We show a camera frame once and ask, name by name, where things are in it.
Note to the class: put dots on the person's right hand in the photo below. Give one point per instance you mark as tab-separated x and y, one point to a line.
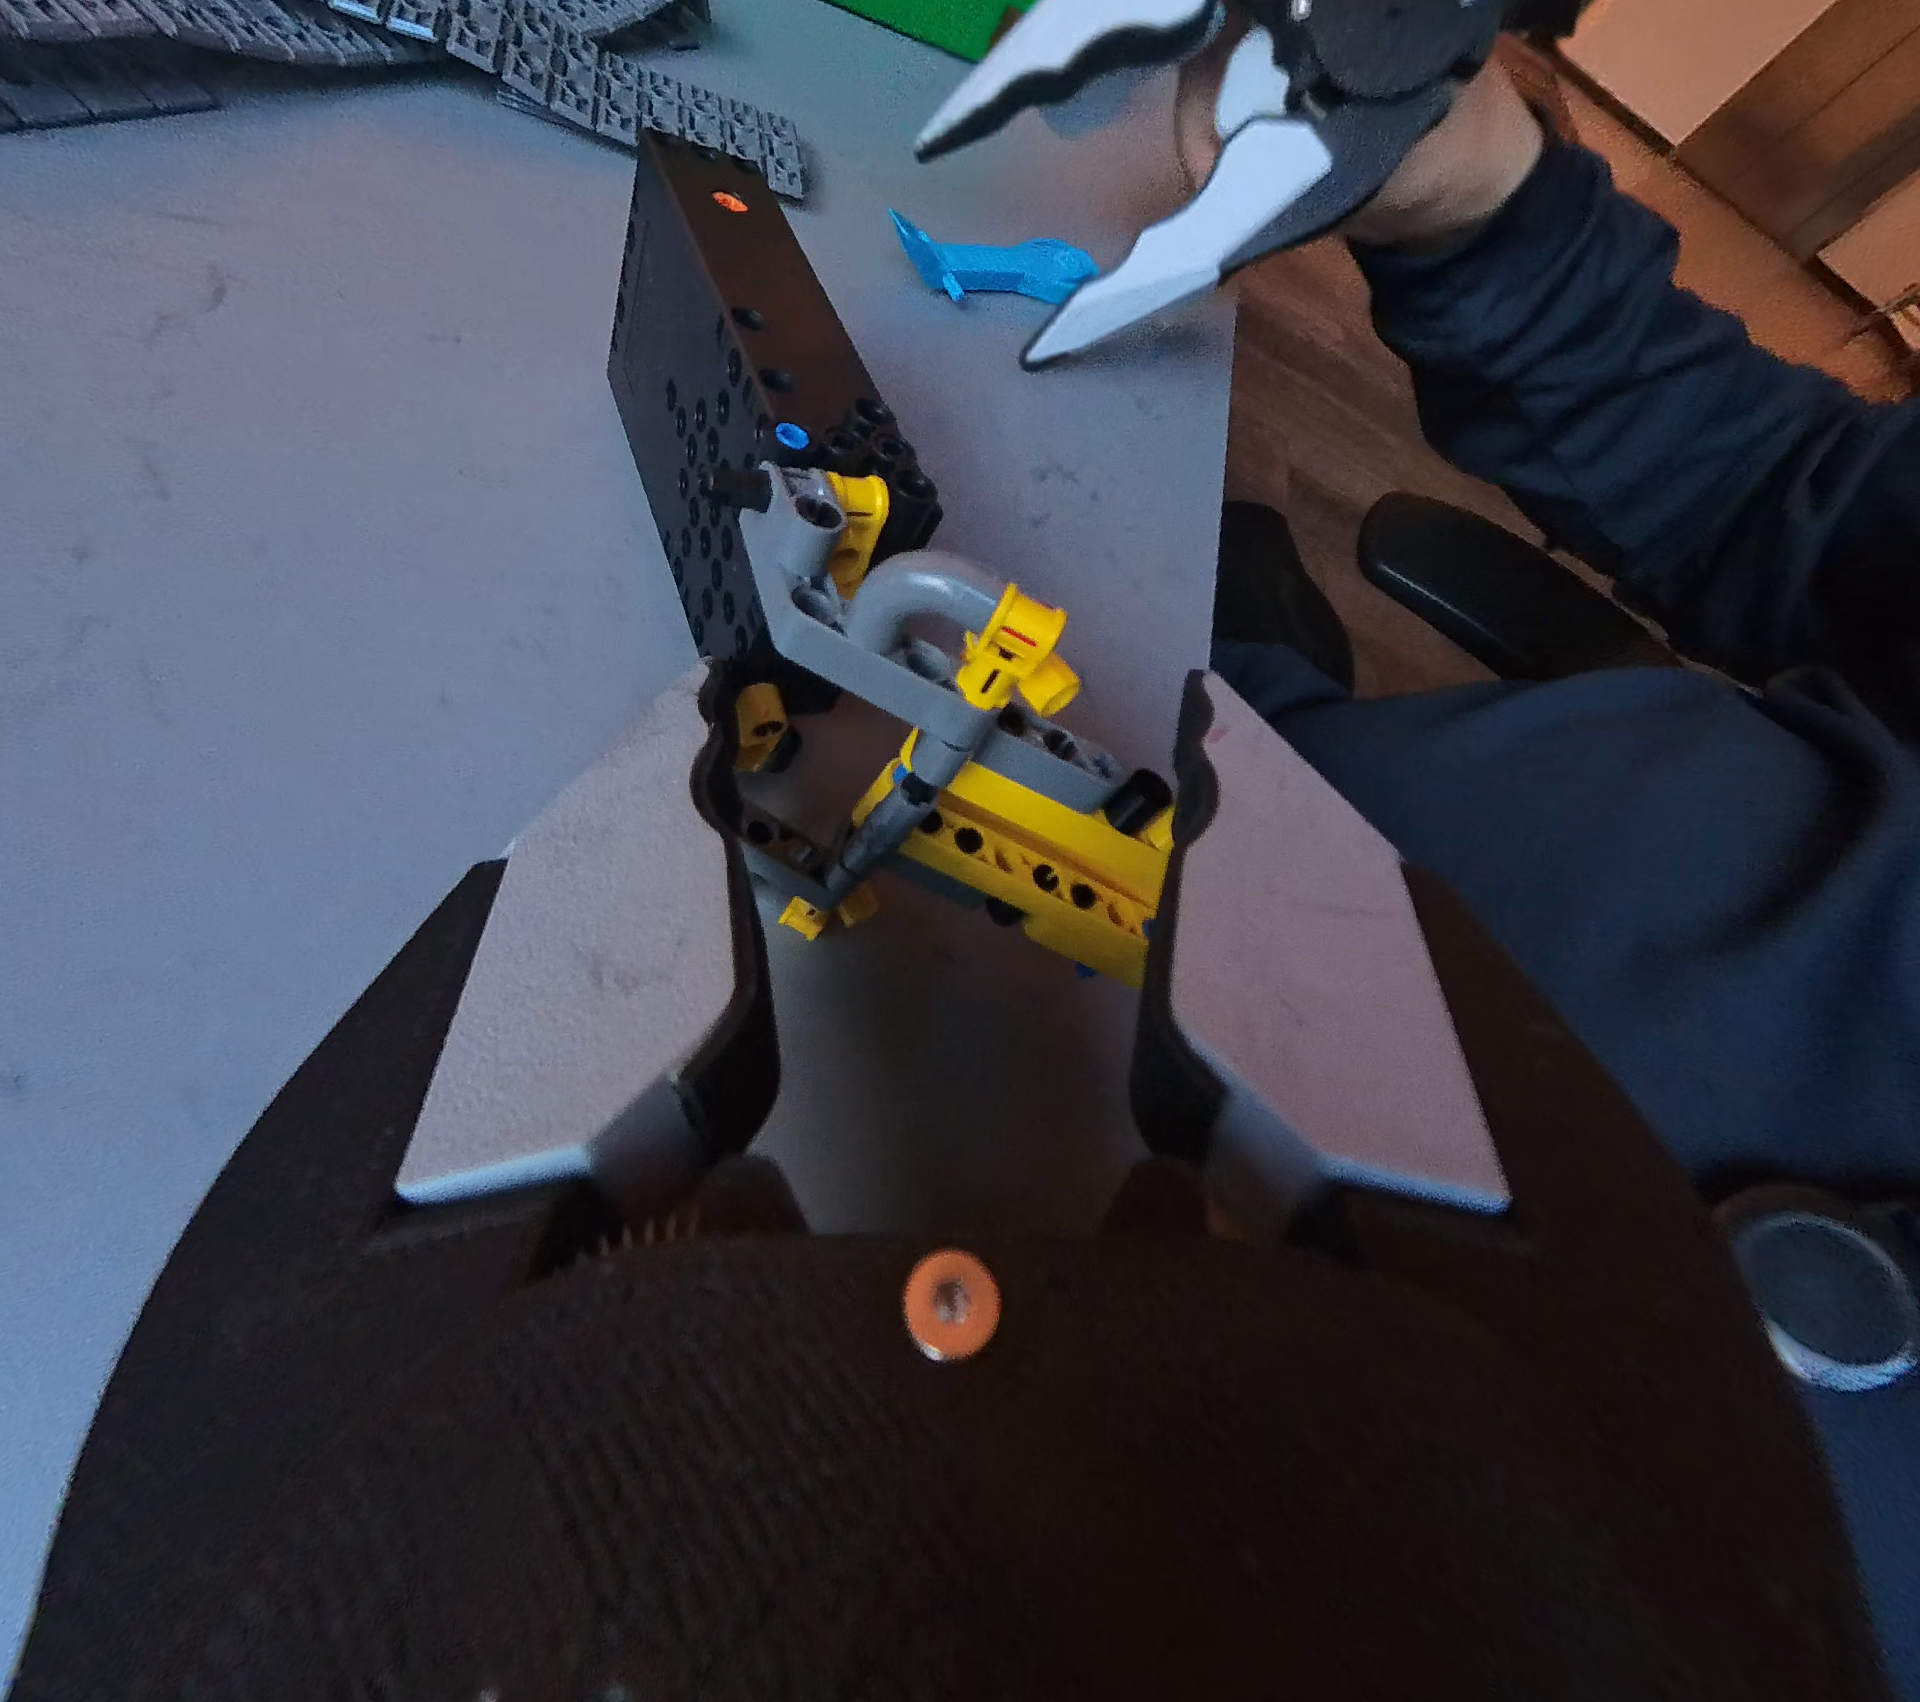
1454	172

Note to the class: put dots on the blue plastic brick separator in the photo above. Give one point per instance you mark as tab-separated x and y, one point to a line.
1005	265

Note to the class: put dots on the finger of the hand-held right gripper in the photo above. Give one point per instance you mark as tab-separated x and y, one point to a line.
1185	241
1094	6

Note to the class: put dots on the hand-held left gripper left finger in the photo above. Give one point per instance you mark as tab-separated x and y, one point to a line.
601	966

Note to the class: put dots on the black mesh office chair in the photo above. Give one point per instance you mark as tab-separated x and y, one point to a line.
1485	585

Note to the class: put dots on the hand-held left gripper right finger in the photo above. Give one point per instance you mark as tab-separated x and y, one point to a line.
1304	982

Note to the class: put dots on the yellow grey brick arm assembly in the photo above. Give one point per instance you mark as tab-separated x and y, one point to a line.
1034	832

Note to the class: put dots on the grey desk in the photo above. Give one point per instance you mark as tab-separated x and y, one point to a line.
300	457

